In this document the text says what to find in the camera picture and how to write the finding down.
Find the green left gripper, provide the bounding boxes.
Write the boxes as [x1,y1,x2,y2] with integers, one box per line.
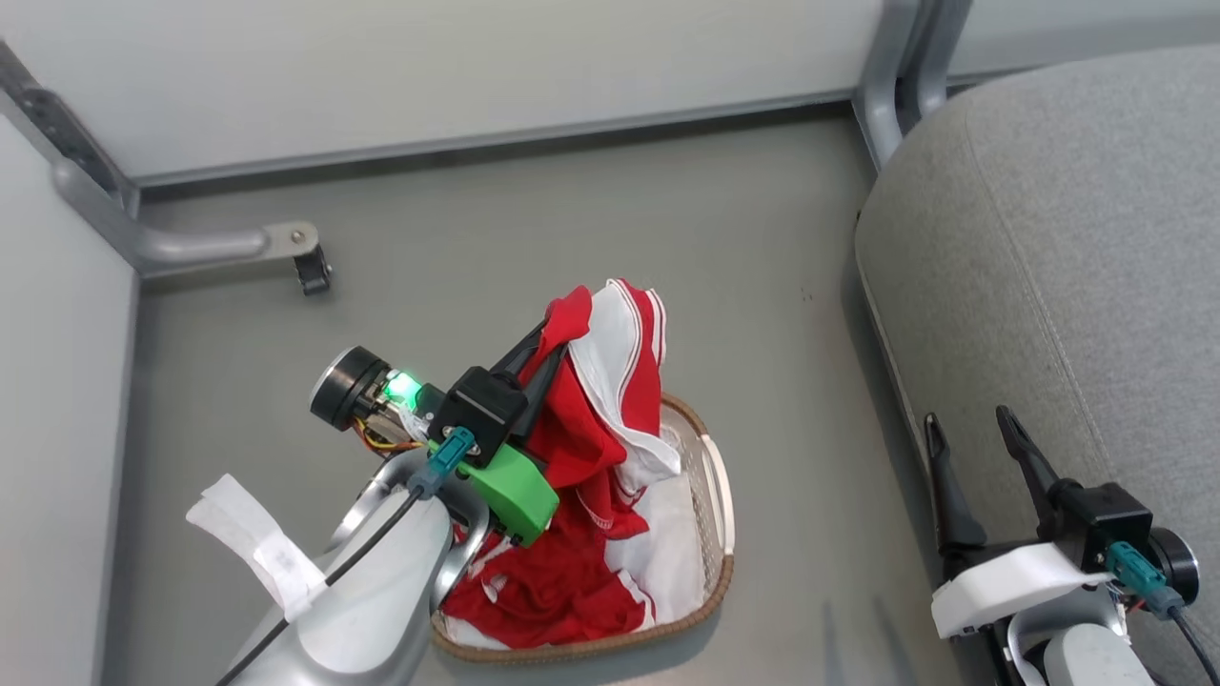
[310,321,570,550]

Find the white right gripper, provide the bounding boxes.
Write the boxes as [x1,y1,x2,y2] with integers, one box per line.
[924,405,1201,640]

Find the red and white clothing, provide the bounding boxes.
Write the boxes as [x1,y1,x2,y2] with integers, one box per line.
[439,277,708,652]

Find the grey fabric sofa seat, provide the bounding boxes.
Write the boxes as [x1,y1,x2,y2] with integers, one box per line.
[854,43,1220,686]

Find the woven wicker laundry basket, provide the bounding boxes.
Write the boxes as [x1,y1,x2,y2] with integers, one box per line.
[428,392,736,666]

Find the black caster wheel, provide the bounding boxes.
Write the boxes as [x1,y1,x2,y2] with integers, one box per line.
[293,245,334,297]

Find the grey metal partition foot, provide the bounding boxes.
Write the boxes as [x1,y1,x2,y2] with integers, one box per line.
[0,43,321,279]

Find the white fabric strap tag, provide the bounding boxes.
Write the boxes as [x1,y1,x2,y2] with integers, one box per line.
[185,474,327,622]

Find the grey metal partition post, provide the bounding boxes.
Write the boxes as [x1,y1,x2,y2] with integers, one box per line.
[852,0,975,174]

